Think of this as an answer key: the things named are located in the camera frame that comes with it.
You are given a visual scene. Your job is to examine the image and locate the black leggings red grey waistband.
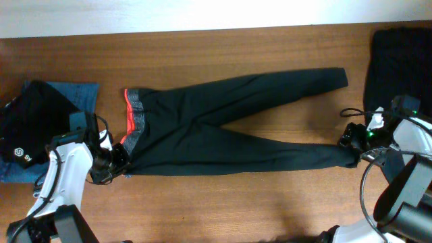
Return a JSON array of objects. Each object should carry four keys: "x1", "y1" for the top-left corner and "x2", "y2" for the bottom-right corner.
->
[{"x1": 122, "y1": 67, "x2": 360, "y2": 176}]

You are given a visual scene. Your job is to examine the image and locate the black garment pile right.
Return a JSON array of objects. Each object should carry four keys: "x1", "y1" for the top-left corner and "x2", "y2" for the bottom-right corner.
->
[{"x1": 363, "y1": 27, "x2": 431, "y2": 117}]

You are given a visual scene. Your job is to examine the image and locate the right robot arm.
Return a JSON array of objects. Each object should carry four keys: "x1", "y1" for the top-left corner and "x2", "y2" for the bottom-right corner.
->
[{"x1": 316, "y1": 95, "x2": 431, "y2": 242}]

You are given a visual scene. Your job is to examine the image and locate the folded black shirt with logo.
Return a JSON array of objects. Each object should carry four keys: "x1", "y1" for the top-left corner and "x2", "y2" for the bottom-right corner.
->
[{"x1": 1, "y1": 81, "x2": 85, "y2": 169}]

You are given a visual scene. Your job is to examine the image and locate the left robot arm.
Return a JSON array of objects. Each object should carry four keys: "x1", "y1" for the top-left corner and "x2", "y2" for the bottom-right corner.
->
[{"x1": 6, "y1": 111, "x2": 130, "y2": 242}]

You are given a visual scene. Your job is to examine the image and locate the folded blue jeans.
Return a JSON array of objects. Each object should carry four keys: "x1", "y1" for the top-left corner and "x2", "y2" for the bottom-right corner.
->
[{"x1": 1, "y1": 80, "x2": 99, "y2": 184}]

